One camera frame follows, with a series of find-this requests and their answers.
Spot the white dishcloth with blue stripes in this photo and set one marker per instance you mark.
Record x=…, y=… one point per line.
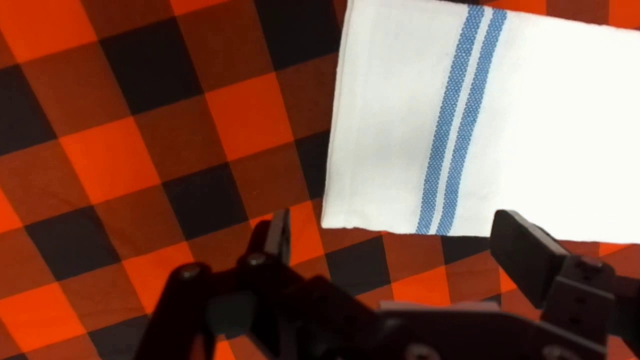
x=480, y=120

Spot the orange and black checkered tablecloth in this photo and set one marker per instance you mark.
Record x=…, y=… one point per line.
x=150, y=150

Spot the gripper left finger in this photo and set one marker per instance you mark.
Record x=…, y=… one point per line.
x=260, y=285

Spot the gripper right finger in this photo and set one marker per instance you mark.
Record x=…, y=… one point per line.
x=530, y=255

